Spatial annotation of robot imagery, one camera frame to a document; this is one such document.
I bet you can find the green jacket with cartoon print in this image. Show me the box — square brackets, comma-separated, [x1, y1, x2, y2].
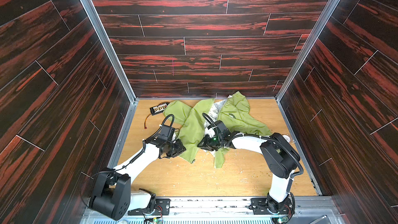
[163, 91, 272, 163]

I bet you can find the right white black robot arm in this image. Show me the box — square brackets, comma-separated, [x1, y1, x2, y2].
[198, 121, 304, 214]

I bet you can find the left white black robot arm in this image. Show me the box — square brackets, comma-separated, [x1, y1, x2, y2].
[88, 124, 186, 220]

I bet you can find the black battery pack with wires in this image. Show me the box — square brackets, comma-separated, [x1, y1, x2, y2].
[144, 102, 169, 129]

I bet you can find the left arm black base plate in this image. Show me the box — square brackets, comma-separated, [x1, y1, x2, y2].
[127, 198, 171, 216]

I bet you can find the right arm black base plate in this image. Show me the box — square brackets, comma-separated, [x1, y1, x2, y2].
[248, 197, 295, 215]

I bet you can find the metal front rail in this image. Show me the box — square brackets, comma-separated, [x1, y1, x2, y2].
[80, 196, 347, 224]

